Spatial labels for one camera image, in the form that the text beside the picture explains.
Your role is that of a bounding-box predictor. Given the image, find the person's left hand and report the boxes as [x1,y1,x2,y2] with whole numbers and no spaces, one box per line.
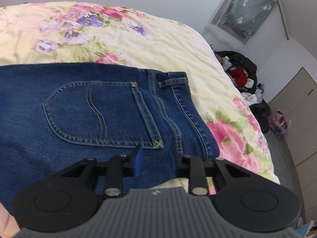
[0,203,20,238]

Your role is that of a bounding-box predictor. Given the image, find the pile of dark clothes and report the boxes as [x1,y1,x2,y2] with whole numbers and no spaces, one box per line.
[215,51,271,134]

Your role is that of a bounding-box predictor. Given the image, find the pink bag on floor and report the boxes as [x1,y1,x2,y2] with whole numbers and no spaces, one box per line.
[268,110,291,138]

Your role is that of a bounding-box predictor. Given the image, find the beige drawer cabinet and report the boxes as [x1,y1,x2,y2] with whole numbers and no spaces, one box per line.
[269,68,316,221]

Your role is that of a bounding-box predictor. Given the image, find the green patterned window curtain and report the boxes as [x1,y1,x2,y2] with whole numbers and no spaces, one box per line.
[211,0,277,44]

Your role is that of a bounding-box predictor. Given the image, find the floral yellow bed quilt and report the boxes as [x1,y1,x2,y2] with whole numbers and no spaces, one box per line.
[1,2,278,182]

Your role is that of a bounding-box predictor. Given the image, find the blue denim jeans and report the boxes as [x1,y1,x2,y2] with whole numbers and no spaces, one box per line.
[1,63,220,208]

